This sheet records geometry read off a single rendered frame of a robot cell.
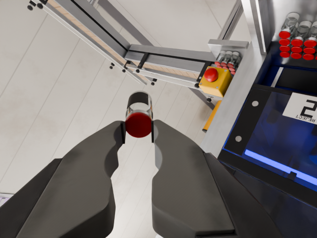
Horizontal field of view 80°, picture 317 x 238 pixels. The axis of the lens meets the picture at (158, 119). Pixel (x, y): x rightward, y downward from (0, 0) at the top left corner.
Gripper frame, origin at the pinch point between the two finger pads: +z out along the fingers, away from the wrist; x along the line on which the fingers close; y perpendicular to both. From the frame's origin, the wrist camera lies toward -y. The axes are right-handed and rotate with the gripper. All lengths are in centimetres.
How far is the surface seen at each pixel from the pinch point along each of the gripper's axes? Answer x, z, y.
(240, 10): 40, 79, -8
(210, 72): 18.7, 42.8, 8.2
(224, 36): 33, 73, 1
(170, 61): 11, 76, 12
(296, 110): 34.0, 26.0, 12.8
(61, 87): -109, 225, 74
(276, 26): 30.2, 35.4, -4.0
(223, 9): 68, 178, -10
